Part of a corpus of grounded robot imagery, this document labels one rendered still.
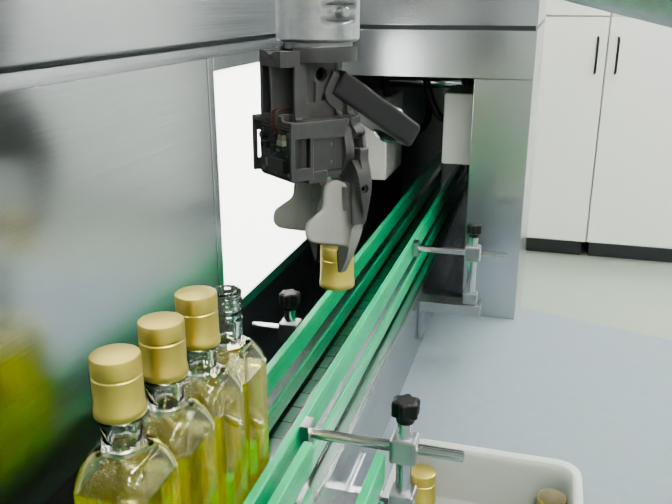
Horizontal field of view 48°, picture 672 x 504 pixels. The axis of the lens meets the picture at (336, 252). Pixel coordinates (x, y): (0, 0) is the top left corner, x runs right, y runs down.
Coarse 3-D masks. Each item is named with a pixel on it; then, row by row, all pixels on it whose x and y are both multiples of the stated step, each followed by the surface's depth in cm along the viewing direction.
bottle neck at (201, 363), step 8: (192, 352) 60; (200, 352) 60; (208, 352) 61; (216, 352) 62; (192, 360) 61; (200, 360) 61; (208, 360) 61; (216, 360) 62; (192, 368) 61; (200, 368) 61; (208, 368) 61; (216, 368) 62; (192, 376) 61; (200, 376) 61
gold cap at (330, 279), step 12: (324, 252) 74; (336, 252) 74; (324, 264) 75; (336, 264) 74; (324, 276) 75; (336, 276) 74; (348, 276) 75; (324, 288) 75; (336, 288) 75; (348, 288) 75
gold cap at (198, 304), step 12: (192, 288) 61; (204, 288) 61; (180, 300) 59; (192, 300) 59; (204, 300) 59; (216, 300) 60; (180, 312) 59; (192, 312) 59; (204, 312) 59; (216, 312) 60; (192, 324) 59; (204, 324) 59; (216, 324) 60; (192, 336) 60; (204, 336) 60; (216, 336) 61; (192, 348) 60; (204, 348) 60
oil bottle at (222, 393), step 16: (224, 368) 63; (192, 384) 61; (208, 384) 61; (224, 384) 61; (240, 384) 64; (208, 400) 60; (224, 400) 61; (240, 400) 64; (224, 416) 61; (240, 416) 64; (224, 432) 61; (240, 432) 65; (224, 448) 61; (240, 448) 65; (224, 464) 62; (240, 464) 65; (224, 480) 62; (240, 480) 66; (224, 496) 63; (240, 496) 66
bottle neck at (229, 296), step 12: (216, 288) 67; (228, 288) 67; (240, 288) 67; (228, 300) 65; (240, 300) 66; (228, 312) 65; (240, 312) 66; (228, 324) 66; (240, 324) 67; (228, 336) 66; (240, 336) 67
